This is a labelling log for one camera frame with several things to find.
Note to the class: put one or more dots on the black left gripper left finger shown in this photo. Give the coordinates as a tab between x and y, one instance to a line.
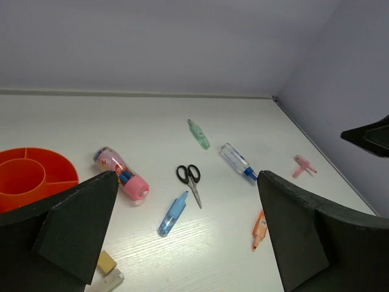
54	244

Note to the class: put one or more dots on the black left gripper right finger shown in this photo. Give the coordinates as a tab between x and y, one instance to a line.
320	245

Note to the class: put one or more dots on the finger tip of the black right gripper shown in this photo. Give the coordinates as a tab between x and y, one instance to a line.
373	138

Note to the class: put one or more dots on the pink cap crayon bottle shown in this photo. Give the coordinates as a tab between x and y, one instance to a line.
132	184

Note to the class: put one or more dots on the clear glue bottle blue cap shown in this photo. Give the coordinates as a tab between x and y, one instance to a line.
237	161

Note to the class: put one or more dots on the black handled scissors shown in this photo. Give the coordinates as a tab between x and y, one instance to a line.
190	175

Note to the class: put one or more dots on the tan eraser block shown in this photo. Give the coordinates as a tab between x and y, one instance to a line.
106	263

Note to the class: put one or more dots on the orange highlighter pen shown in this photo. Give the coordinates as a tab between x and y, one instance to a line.
259	230

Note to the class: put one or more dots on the grey white eraser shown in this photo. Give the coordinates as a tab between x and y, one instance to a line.
108	283

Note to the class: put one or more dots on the pink highlighter pen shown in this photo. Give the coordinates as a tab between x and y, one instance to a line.
304	165

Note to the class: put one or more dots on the orange round desk organizer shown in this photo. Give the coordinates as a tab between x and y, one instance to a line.
32	174

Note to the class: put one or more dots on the blue highlighter pen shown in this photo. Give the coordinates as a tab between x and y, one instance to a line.
173	214

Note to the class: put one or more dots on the green highlighter pen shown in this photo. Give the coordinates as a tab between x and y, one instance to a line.
198	134

